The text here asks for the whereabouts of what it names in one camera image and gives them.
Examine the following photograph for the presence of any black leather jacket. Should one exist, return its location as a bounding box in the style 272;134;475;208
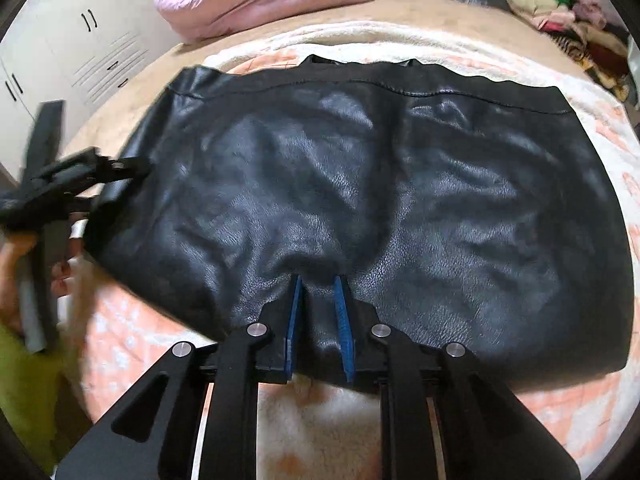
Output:
85;56;634;388

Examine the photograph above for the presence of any pile of mixed clothes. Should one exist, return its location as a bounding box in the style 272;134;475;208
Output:
506;0;634;102

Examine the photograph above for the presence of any person's left hand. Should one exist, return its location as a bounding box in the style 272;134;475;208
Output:
0;211;89;336

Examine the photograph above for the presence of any white orange patterned blanket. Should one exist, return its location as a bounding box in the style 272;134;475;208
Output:
60;19;640;480

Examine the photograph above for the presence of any white glossy wardrobe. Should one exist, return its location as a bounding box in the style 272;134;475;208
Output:
1;0;180;177

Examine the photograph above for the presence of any green left sleeve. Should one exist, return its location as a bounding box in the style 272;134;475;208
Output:
1;326;65;476

